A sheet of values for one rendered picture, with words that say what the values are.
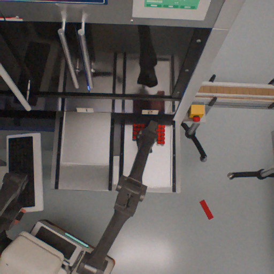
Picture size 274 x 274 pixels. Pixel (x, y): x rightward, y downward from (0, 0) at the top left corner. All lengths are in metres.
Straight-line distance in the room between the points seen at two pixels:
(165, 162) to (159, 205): 0.90
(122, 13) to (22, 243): 0.92
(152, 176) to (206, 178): 1.03
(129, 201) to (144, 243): 1.50
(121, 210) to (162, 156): 0.73
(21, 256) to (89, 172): 0.67
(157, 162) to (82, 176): 0.41
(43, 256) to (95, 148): 0.73
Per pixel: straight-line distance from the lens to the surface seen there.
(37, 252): 1.43
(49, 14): 1.13
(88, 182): 1.89
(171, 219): 2.77
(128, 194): 1.28
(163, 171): 1.90
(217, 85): 2.03
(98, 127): 1.95
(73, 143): 1.94
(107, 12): 1.09
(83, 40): 1.11
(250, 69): 3.29
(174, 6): 1.04
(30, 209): 2.00
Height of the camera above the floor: 2.74
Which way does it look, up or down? 74 degrees down
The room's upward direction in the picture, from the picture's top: 8 degrees clockwise
